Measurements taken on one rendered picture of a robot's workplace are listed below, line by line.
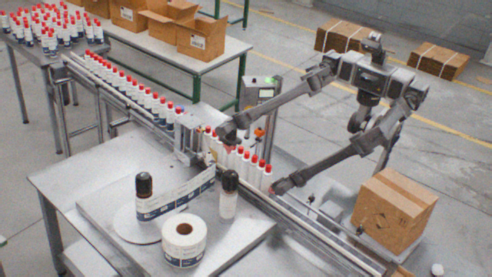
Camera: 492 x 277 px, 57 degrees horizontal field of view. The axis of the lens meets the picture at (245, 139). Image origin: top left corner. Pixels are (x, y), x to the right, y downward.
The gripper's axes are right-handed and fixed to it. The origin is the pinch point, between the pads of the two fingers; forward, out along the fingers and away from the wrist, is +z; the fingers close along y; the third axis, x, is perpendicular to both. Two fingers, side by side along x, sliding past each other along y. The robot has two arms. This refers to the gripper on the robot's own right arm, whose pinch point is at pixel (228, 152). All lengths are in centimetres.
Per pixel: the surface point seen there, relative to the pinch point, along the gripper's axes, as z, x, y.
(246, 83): -28.7, 19.0, -9.3
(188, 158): 24.9, 4.9, -33.2
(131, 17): 24, 112, -228
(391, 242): 28, 36, 80
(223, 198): 15.2, -13.3, 10.4
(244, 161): 14.8, 16.6, -2.0
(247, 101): -19.0, 19.2, -7.1
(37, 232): 120, -49, -128
